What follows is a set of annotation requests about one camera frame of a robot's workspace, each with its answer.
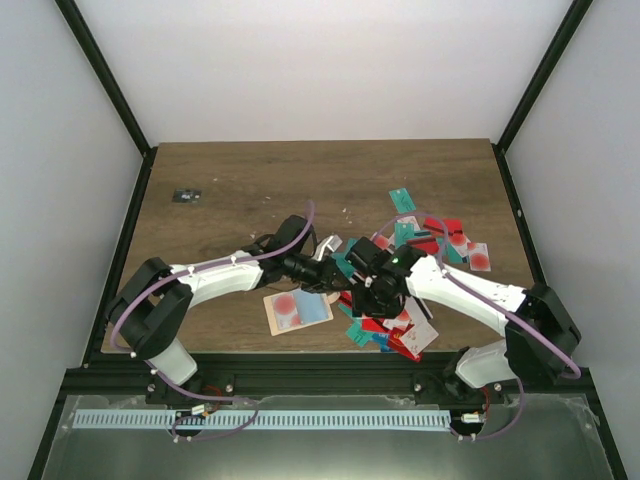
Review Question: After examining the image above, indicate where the far teal card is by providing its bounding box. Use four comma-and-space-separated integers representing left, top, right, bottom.
389, 188, 416, 213

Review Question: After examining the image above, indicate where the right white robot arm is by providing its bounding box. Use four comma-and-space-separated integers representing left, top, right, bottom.
346, 238, 582, 403

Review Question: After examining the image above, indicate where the white card red pattern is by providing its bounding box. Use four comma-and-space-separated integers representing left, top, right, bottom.
399, 317, 439, 360

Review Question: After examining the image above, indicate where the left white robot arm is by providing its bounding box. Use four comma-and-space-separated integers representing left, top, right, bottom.
106, 243, 351, 404

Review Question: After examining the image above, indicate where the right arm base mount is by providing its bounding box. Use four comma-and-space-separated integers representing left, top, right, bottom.
410, 366, 506, 408

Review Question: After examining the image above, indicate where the small black card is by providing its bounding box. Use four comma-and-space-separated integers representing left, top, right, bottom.
172, 189, 202, 203

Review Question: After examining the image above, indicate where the red card black stripe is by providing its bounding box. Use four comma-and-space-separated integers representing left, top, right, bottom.
360, 317, 398, 333

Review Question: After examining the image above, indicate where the teal VIP card front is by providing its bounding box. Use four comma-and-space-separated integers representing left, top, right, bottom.
345, 322, 373, 348

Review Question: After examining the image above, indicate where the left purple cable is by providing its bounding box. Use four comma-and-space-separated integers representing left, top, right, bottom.
110, 199, 317, 357

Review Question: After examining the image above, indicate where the light blue slotted cable duct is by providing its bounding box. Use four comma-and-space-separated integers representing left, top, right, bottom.
72, 409, 451, 432

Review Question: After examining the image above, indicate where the far red card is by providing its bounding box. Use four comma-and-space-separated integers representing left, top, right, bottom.
423, 218, 464, 237

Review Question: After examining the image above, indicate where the black frame rail front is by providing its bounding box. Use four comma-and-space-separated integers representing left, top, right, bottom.
64, 352, 591, 401

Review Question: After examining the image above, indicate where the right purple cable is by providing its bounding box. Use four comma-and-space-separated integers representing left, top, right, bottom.
369, 213, 583, 377

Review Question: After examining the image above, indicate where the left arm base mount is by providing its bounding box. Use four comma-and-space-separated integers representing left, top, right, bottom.
146, 367, 236, 407

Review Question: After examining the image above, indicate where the beige card holder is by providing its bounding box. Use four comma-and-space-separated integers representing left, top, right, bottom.
263, 289, 334, 336

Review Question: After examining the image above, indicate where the white card red dot right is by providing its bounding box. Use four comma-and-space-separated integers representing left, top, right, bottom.
467, 242, 491, 272

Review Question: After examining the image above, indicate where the purple cable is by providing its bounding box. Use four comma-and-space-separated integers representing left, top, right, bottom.
369, 213, 583, 377
110, 199, 317, 357

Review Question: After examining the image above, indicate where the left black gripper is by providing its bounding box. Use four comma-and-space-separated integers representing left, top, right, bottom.
285, 253, 353, 294

